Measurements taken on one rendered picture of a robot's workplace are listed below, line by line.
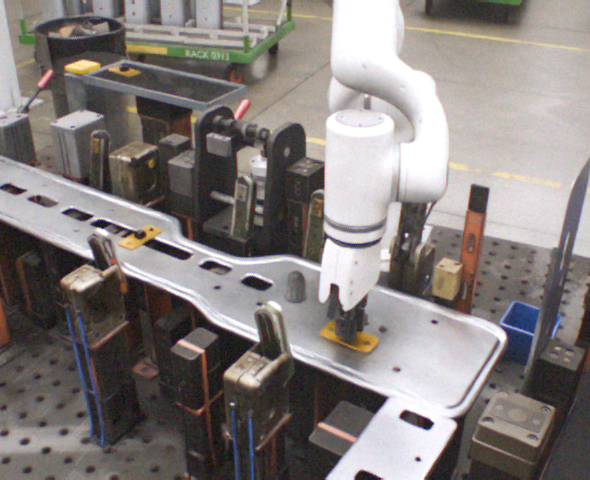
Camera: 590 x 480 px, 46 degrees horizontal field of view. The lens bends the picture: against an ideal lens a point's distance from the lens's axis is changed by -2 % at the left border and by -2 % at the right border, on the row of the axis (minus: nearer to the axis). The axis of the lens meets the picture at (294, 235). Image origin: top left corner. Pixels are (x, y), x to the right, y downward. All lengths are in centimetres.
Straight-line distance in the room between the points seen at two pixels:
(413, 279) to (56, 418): 72
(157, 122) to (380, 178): 85
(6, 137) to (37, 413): 68
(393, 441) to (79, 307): 54
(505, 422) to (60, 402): 89
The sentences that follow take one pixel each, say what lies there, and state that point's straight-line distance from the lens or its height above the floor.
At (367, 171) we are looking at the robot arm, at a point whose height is 130.
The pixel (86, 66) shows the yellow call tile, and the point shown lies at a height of 116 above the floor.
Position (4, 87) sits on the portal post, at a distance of 504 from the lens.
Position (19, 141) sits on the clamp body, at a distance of 182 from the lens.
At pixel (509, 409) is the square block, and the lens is 91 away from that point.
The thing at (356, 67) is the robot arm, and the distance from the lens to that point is 94.
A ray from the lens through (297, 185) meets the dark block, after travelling 129.
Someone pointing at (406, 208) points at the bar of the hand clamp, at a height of 113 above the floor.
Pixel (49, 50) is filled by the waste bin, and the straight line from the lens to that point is 397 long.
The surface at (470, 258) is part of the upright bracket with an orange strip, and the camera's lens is 115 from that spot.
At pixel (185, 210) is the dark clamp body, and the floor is 98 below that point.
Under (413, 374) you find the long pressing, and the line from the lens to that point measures 102.
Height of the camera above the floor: 167
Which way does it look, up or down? 31 degrees down
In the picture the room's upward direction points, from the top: straight up
